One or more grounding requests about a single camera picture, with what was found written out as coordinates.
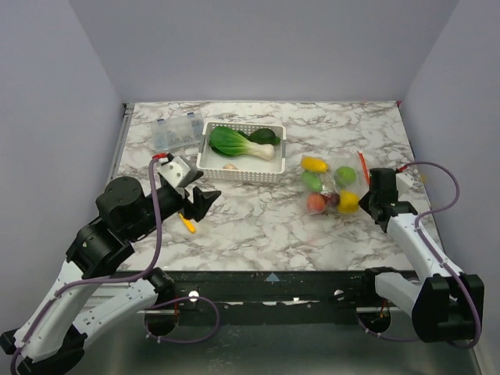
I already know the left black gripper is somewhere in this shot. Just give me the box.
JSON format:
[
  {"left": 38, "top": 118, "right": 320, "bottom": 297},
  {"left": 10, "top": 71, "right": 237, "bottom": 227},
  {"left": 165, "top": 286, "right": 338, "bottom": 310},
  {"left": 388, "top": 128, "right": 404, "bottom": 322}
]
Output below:
[{"left": 128, "top": 171, "right": 222, "bottom": 240}]

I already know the yellow toy lemon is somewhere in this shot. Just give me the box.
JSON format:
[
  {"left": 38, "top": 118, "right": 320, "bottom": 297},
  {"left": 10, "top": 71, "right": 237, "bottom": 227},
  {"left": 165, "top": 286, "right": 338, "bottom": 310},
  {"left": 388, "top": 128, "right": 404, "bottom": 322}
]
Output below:
[{"left": 337, "top": 190, "right": 359, "bottom": 214}]

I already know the lime green toy fruit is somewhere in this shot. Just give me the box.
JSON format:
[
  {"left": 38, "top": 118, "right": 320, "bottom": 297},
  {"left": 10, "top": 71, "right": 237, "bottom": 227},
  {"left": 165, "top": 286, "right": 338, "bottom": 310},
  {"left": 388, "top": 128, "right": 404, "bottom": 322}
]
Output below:
[{"left": 334, "top": 166, "right": 357, "bottom": 188}]

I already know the clear orange zip bag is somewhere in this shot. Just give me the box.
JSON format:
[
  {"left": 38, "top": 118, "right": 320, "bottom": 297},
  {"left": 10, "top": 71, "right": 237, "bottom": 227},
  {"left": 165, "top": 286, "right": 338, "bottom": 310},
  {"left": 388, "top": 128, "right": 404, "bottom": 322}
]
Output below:
[{"left": 301, "top": 151, "right": 370, "bottom": 215}]

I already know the white perforated plastic basket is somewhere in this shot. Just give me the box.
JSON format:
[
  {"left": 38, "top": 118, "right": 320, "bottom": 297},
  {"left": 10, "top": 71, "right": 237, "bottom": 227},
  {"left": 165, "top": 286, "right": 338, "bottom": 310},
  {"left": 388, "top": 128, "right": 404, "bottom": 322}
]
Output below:
[{"left": 196, "top": 121, "right": 287, "bottom": 184}]

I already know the toy peach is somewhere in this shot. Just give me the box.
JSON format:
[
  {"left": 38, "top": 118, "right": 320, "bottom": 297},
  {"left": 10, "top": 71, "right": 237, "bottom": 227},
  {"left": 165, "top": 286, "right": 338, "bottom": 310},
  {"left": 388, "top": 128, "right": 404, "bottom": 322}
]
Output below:
[{"left": 306, "top": 193, "right": 326, "bottom": 214}]

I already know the light green toy vegetable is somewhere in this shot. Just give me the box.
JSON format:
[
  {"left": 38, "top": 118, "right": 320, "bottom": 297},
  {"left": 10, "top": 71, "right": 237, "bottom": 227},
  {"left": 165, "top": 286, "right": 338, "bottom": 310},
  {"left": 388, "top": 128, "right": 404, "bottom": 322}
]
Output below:
[{"left": 301, "top": 171, "right": 323, "bottom": 193}]

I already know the yellow toy corn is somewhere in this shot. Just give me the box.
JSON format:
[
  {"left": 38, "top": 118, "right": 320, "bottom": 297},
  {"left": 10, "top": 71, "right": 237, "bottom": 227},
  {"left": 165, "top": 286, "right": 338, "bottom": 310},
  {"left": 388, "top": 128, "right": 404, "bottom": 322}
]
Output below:
[{"left": 301, "top": 156, "right": 330, "bottom": 173}]

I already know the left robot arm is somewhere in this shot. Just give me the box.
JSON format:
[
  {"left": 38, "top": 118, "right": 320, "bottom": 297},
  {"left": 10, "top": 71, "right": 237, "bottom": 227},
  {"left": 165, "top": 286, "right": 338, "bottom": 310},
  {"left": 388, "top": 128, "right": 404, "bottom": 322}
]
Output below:
[{"left": 1, "top": 177, "right": 221, "bottom": 374}]

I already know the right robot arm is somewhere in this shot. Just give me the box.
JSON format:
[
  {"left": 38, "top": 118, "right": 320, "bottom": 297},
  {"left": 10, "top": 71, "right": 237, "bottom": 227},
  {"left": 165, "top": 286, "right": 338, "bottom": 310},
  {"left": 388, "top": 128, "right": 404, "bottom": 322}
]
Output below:
[{"left": 359, "top": 168, "right": 484, "bottom": 348}]

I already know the toy garlic bulb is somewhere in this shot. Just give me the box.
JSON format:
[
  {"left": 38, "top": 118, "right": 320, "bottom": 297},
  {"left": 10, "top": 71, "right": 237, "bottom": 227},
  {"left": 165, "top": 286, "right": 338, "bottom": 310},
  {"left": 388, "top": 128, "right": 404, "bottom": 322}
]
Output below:
[{"left": 223, "top": 163, "right": 238, "bottom": 170}]

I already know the toy bok choy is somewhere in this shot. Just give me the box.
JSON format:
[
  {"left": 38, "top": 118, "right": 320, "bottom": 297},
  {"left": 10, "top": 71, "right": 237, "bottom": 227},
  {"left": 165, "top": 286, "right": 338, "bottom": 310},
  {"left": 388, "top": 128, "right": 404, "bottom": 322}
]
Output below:
[{"left": 209, "top": 127, "right": 274, "bottom": 161}]

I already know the clear plastic parts box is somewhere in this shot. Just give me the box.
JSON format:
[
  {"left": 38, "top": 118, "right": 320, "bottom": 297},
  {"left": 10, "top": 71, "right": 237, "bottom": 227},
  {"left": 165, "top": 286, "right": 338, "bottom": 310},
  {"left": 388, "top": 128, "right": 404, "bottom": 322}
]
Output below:
[{"left": 150, "top": 112, "right": 204, "bottom": 152}]

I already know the dark green toy avocado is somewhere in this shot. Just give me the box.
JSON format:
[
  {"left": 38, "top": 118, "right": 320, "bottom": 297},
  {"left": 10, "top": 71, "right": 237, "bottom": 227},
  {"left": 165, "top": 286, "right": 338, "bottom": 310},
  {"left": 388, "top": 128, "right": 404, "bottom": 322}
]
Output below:
[{"left": 248, "top": 128, "right": 281, "bottom": 145}]

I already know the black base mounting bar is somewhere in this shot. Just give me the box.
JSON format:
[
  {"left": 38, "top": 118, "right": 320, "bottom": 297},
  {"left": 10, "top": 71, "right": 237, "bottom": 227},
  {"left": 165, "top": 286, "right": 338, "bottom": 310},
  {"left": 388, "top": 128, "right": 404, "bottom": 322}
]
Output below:
[{"left": 128, "top": 269, "right": 430, "bottom": 327}]

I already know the yellow handled screwdriver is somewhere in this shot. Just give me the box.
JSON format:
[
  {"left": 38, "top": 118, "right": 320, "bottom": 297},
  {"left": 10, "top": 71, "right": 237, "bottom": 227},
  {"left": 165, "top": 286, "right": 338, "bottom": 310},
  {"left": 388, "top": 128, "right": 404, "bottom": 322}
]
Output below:
[{"left": 178, "top": 212, "right": 196, "bottom": 234}]

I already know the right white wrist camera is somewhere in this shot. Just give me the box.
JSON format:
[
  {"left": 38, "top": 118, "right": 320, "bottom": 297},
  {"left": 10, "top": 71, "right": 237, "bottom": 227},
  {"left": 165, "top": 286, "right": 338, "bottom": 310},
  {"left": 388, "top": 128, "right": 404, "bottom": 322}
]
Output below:
[{"left": 395, "top": 173, "right": 414, "bottom": 195}]

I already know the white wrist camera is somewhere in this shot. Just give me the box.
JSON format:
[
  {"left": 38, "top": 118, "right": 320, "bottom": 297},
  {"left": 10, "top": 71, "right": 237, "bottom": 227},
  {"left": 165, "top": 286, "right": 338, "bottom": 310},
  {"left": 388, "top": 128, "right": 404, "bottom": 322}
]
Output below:
[
  {"left": 158, "top": 155, "right": 204, "bottom": 188},
  {"left": 395, "top": 173, "right": 414, "bottom": 195}
]

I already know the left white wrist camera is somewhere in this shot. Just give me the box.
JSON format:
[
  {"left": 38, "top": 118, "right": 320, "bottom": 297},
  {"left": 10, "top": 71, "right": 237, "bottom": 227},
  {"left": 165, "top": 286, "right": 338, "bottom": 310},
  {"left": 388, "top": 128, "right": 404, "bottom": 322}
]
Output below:
[{"left": 158, "top": 155, "right": 204, "bottom": 188}]

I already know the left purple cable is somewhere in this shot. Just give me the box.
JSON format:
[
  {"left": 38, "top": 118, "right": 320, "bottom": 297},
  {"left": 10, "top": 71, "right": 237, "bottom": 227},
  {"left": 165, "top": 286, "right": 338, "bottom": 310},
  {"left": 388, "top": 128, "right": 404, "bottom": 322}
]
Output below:
[{"left": 9, "top": 154, "right": 220, "bottom": 375}]

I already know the aluminium extrusion rail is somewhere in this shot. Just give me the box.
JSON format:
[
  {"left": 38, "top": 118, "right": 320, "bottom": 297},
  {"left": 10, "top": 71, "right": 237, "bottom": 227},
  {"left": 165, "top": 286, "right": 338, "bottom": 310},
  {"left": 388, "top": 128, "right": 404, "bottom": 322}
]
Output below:
[{"left": 42, "top": 103, "right": 136, "bottom": 375}]

